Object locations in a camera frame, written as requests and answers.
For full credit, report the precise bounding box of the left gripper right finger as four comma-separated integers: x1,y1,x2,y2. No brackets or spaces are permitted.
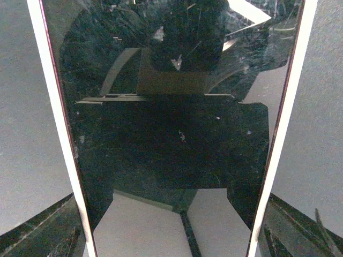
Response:
258,194,342,256

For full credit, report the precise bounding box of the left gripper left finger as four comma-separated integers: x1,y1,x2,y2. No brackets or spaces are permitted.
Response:
1,193,86,257

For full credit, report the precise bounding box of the phone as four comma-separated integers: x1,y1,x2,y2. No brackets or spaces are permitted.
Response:
28,1,317,256

